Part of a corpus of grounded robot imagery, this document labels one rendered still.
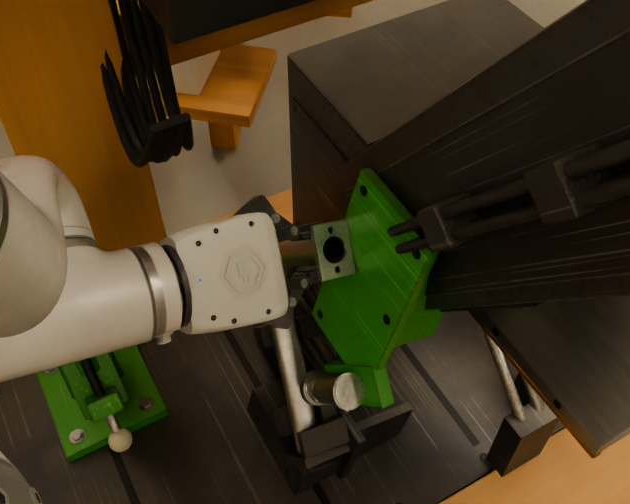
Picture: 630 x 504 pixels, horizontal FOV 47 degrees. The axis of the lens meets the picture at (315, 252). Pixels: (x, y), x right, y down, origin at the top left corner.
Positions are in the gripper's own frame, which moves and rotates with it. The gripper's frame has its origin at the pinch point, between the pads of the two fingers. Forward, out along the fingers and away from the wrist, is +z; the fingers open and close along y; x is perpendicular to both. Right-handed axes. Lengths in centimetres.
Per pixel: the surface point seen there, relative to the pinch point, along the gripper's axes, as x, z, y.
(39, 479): 30.3, -25.9, -21.8
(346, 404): -0.4, 0.0, -15.8
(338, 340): 3.4, 2.8, -10.2
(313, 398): 4.8, -0.7, -15.7
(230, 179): 163, 68, 15
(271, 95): 180, 100, 45
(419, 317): -5.4, 7.3, -8.3
